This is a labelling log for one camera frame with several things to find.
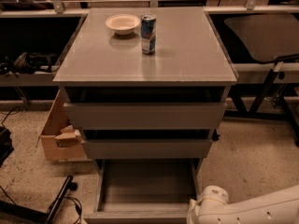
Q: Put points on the grey bottom drawer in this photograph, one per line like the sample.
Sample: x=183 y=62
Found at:
x=153 y=191

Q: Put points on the grey drawer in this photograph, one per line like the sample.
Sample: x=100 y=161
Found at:
x=153 y=191
x=145 y=116
x=146 y=144

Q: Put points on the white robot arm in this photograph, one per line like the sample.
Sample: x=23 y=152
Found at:
x=212 y=207

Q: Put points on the grey top drawer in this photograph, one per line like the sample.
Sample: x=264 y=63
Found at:
x=145 y=116

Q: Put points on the grey drawer cabinet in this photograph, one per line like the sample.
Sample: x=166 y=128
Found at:
x=187 y=67

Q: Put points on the grey middle drawer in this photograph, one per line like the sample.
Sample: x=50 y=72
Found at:
x=146 y=144

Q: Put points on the blue drink can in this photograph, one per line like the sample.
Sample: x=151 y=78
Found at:
x=148 y=33

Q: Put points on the white bowl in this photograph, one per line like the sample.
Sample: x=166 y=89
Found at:
x=122 y=24

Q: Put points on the cardboard box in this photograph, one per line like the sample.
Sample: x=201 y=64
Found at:
x=59 y=139

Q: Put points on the dark headset on shelf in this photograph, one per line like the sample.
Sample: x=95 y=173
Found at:
x=28 y=63

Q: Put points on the black chair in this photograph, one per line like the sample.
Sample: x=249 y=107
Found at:
x=269 y=39

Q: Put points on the black box at left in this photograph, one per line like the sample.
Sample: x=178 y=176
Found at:
x=6 y=147

